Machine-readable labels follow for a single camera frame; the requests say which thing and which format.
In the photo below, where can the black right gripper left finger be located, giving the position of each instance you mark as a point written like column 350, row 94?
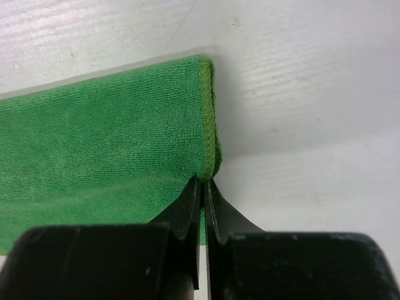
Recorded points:
column 155, row 260

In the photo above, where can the green microfiber towel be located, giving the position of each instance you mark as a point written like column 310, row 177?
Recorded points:
column 113, row 149

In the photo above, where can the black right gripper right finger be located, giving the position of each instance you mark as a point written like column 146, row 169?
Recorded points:
column 246, row 262

